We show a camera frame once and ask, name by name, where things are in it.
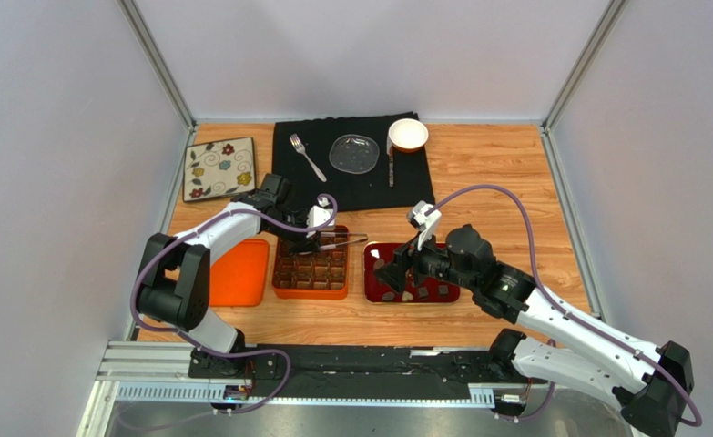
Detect pink handled metal tongs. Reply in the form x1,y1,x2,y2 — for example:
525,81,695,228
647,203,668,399
319,231,369,251

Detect orange chocolate box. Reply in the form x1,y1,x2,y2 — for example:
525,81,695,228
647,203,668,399
271,225,349,300

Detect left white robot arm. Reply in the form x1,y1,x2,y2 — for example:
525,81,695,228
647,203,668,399
129,174,339,359

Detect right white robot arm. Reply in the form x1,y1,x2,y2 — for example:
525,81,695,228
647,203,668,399
373,225,702,436

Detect red lacquer tray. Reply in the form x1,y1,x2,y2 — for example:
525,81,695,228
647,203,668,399
362,240,462,305

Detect black cloth mat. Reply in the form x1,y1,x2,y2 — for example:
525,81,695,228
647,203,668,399
271,112,435,212

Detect silver fork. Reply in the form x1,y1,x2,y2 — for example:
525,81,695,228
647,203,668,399
290,133,328,182

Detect clear glass plate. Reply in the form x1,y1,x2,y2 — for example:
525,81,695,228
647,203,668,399
329,134,381,175

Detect orange tin lid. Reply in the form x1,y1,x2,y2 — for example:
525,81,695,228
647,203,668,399
209,239,270,308

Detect floral square plate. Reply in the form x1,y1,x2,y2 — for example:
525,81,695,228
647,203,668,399
182,137,257,203

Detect white orange bowl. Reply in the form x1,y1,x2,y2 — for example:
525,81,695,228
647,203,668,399
387,118,429,154

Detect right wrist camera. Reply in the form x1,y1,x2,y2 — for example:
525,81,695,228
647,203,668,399
407,200,442,250

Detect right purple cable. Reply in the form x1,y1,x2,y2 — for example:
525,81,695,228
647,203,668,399
428,183,704,429

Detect dark handled knife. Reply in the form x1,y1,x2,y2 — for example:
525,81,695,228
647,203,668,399
388,152,394,188

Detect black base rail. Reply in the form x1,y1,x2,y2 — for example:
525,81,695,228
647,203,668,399
188,344,529,401

